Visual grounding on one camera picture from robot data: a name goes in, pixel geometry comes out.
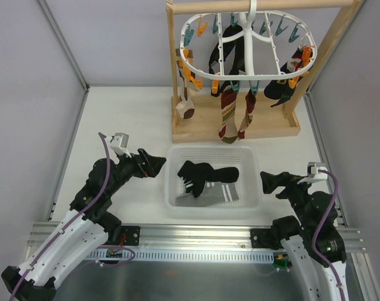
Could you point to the white round clip hanger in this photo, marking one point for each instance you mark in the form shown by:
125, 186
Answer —
259, 25

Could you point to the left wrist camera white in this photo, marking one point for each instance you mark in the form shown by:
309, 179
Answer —
118, 143

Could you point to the left black mount plate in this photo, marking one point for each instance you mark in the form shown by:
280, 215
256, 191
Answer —
128, 236

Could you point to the green circuit board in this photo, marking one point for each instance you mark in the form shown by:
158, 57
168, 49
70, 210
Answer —
282, 262

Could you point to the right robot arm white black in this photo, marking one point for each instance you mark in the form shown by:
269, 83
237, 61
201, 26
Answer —
311, 241

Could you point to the black santa sock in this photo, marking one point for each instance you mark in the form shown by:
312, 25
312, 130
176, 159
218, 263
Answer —
283, 90

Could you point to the brown patterned sock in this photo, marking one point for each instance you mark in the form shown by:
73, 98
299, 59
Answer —
247, 119

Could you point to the black mount plate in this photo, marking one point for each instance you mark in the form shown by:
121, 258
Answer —
128, 236
264, 238

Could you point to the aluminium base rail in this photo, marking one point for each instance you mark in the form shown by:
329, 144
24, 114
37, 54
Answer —
197, 237

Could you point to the white plastic basket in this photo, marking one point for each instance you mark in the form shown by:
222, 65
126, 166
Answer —
248, 185

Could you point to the white slotted cable duct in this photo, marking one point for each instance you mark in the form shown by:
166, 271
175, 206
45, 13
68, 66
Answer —
215, 256

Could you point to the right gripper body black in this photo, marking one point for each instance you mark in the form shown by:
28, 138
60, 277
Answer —
284, 186

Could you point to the orange clothes peg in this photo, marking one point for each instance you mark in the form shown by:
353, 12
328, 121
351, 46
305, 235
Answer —
197, 83

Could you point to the wooden hanging rack frame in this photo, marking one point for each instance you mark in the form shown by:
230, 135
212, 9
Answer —
327, 21

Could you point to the right black mount plate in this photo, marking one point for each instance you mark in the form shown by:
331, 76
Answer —
264, 238

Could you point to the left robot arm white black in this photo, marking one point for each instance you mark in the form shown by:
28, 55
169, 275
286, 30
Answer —
86, 226

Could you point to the black blue sport sock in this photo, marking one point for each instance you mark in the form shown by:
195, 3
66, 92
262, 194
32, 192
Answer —
237, 45

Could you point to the brown cream striped sock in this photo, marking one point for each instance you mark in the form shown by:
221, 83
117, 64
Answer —
185, 107

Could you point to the small black sock in basket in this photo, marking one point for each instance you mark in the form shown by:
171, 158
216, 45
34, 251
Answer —
195, 176

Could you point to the grey white-striped sock in basket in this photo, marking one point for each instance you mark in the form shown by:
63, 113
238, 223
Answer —
213, 194

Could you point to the teal clothes peg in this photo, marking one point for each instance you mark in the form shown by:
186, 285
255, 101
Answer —
254, 87
235, 86

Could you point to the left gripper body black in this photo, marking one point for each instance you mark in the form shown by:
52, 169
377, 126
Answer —
142, 162

